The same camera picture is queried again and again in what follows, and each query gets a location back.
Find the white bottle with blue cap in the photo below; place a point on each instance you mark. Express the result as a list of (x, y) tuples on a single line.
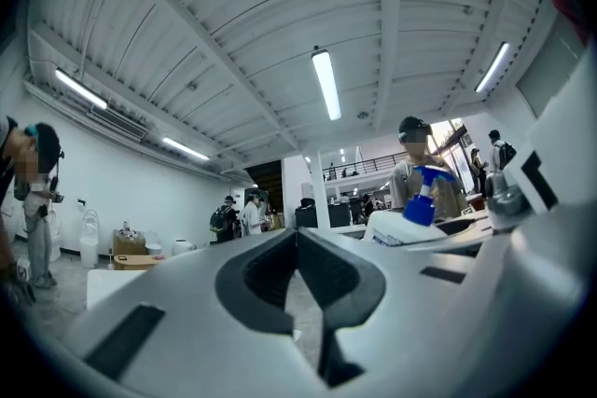
[(420, 209)]

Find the wooden bench table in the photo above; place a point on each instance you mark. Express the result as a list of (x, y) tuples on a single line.
[(135, 262)]

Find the long ceiling light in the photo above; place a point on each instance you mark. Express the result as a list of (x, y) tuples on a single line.
[(326, 84), (79, 88), (186, 149), (492, 67)]

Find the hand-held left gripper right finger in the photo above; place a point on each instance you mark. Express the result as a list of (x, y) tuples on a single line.
[(420, 331)]

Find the white water jug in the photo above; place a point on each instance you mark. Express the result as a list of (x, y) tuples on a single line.
[(88, 247)]

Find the white toilet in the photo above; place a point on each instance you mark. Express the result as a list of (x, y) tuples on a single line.
[(153, 243)]

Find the white lidded bucket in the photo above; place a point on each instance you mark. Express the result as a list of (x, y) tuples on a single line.
[(184, 248)]

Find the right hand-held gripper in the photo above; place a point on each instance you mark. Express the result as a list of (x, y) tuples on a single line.
[(559, 130)]

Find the white bathtub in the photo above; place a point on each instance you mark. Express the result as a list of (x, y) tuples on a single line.
[(112, 289)]

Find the white wall air conditioner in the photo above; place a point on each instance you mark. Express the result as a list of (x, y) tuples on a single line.
[(116, 122)]

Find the black mezzanine railing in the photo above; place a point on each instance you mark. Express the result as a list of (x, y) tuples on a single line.
[(364, 163)]

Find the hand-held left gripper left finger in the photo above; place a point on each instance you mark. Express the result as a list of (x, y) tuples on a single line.
[(186, 317)]

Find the brown cardboard carton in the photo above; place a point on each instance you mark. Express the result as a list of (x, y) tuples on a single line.
[(130, 244)]

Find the white table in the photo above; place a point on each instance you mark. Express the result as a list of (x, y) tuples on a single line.
[(347, 228)]

